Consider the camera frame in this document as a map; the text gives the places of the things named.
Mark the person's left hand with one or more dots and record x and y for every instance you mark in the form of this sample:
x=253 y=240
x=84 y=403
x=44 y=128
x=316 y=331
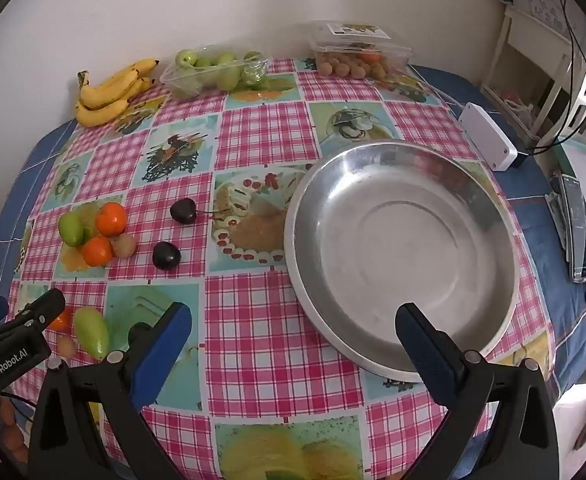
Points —
x=12 y=432

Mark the silver remote control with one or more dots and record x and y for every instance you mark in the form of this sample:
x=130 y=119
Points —
x=555 y=210

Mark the small orange tangerine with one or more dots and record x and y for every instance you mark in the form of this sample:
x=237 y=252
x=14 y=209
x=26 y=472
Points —
x=112 y=219
x=97 y=252
x=62 y=321

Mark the round metal basin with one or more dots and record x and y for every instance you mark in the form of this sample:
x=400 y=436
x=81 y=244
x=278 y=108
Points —
x=403 y=260

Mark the pile of green jujubes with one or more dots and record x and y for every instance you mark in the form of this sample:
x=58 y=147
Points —
x=225 y=76

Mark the green jujube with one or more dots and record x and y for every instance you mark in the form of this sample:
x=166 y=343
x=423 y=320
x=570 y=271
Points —
x=70 y=229
x=92 y=332

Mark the pile of brown longans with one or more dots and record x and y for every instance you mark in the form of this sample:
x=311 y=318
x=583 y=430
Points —
x=343 y=67

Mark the pink checkered picture tablecloth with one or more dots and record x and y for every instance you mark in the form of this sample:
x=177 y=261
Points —
x=253 y=320

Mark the bunch of yellow bananas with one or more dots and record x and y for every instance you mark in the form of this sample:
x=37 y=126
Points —
x=104 y=110

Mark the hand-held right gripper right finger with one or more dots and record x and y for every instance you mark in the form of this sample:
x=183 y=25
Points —
x=429 y=360

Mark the bag of green apples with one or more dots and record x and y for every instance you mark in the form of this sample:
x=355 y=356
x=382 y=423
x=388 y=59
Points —
x=183 y=85

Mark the brown longan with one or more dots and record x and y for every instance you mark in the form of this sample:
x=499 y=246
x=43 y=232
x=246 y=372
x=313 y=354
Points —
x=67 y=347
x=125 y=246

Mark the clear plastic clamshell box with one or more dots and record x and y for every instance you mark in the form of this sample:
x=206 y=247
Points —
x=393 y=55

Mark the dark purple plum with stem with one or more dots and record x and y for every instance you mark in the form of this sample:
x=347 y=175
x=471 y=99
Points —
x=183 y=211

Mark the dark grey remote control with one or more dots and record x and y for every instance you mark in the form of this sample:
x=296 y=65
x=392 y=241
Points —
x=575 y=230

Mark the white power strip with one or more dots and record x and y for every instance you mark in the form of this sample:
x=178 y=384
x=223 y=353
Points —
x=488 y=135

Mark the white shelf unit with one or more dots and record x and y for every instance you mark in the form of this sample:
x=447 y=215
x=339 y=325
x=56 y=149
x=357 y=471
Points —
x=518 y=25

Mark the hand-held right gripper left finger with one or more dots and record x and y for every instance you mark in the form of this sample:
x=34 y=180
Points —
x=160 y=360

